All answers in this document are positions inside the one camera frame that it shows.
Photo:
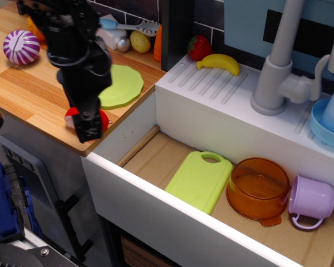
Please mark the light blue panel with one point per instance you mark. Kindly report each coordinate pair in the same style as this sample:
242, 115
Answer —
250, 29

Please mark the black vertical post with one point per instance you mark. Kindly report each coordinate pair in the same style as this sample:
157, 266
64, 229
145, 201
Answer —
177, 19

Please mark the orange transparent toy pot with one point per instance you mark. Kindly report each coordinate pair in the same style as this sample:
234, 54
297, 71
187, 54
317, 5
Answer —
258, 190

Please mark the yellow toy potato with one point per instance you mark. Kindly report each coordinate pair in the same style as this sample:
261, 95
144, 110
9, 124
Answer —
140, 42

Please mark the red toy strawberry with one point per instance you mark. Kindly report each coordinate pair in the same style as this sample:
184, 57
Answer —
199, 47

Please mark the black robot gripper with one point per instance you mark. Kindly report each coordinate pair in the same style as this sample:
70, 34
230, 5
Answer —
84, 72

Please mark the purple white striped toy onion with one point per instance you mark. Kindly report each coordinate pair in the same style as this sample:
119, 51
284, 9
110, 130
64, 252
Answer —
21, 47

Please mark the lilac toy mug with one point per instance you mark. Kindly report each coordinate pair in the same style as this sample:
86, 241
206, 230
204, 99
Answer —
310, 198

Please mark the black oven door handle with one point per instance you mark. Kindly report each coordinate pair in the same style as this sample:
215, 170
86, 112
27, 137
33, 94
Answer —
63, 208

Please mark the blue clamp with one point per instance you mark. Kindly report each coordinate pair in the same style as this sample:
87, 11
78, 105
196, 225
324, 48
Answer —
15, 205

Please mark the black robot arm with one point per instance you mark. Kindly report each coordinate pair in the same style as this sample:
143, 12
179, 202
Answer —
69, 19

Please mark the orange toy pumpkin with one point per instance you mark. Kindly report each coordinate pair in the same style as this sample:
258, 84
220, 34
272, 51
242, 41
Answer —
35, 30

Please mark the white toy milk carton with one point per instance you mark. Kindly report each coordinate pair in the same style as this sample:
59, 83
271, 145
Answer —
110, 36

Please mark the grey pasta spoon blue handle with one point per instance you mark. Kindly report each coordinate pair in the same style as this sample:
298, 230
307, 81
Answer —
148, 28

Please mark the red and white toy sushi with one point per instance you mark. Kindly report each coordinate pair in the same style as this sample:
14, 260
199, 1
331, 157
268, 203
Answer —
104, 122

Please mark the blue toy bowl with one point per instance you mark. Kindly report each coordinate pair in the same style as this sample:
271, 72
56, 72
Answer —
324, 135

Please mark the light green toy plate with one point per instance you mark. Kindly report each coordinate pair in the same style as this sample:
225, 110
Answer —
127, 84

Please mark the silver metal ball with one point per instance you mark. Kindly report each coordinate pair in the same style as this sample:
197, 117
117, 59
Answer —
123, 44

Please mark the yellow toy banana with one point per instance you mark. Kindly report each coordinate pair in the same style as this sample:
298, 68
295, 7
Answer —
221, 61

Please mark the orange toy carrot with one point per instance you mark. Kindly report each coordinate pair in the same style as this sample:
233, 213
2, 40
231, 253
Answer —
157, 53

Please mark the green toy cutting board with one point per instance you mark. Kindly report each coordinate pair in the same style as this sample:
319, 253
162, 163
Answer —
200, 180

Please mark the grey toy faucet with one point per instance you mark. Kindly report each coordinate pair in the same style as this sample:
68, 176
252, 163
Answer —
276, 82

